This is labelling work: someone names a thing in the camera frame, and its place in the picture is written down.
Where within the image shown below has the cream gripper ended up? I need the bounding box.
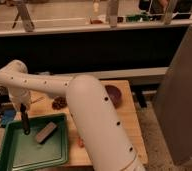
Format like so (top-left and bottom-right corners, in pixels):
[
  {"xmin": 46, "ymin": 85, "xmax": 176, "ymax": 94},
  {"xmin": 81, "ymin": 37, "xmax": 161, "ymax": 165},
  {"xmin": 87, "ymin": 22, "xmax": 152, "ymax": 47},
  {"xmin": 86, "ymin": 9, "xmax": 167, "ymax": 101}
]
[{"xmin": 8, "ymin": 88, "xmax": 31, "ymax": 112}]

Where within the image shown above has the green plastic tray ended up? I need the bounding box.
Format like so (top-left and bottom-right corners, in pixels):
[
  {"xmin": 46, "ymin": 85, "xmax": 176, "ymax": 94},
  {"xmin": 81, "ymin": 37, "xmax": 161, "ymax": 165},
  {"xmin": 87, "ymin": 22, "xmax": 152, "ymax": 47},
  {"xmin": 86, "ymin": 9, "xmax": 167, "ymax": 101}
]
[{"xmin": 0, "ymin": 113, "xmax": 69, "ymax": 171}]

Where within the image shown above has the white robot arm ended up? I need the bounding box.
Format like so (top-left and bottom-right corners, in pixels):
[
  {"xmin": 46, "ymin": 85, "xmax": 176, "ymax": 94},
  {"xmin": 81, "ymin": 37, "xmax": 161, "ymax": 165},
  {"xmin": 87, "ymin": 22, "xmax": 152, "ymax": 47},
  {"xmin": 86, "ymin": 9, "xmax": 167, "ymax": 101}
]
[{"xmin": 0, "ymin": 60, "xmax": 146, "ymax": 171}]

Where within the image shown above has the blue box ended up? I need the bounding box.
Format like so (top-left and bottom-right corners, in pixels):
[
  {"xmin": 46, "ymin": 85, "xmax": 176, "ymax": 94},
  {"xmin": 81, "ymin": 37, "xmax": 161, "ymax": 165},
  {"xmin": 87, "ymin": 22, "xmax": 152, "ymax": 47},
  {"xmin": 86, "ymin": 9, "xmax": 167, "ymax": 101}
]
[{"xmin": 1, "ymin": 109, "xmax": 16, "ymax": 127}]

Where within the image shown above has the bunch of dark grapes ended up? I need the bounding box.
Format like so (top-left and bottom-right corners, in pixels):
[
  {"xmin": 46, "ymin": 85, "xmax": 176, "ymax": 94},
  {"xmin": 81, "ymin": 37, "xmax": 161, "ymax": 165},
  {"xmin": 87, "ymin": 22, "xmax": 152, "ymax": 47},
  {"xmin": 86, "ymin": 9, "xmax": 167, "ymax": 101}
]
[{"xmin": 52, "ymin": 97, "xmax": 67, "ymax": 110}]

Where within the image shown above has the grey rectangular block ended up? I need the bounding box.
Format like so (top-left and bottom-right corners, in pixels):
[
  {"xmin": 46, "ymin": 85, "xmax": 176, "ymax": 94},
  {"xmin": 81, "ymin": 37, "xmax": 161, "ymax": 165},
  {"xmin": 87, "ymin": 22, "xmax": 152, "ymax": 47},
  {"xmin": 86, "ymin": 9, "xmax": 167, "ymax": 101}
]
[{"xmin": 35, "ymin": 122, "xmax": 57, "ymax": 144}]

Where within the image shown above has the orange carrot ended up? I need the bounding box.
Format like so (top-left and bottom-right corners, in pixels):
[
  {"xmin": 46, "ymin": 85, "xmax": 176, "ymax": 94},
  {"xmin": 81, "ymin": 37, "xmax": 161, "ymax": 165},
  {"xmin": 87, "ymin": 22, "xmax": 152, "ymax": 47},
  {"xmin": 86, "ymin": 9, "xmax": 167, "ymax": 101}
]
[{"xmin": 77, "ymin": 137, "xmax": 84, "ymax": 148}]

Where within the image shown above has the purple bowl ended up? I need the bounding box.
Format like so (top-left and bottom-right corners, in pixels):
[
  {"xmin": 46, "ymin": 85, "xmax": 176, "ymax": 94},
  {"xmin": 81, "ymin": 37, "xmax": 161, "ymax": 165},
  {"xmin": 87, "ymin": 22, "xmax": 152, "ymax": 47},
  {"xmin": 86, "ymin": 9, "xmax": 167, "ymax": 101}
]
[{"xmin": 105, "ymin": 85, "xmax": 122, "ymax": 107}]

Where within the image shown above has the wooden table board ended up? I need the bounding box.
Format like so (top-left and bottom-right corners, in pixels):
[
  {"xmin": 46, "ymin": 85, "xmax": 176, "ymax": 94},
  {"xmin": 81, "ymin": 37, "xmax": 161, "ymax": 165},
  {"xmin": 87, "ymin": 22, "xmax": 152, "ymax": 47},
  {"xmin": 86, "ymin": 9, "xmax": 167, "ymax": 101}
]
[{"xmin": 29, "ymin": 80, "xmax": 148, "ymax": 171}]

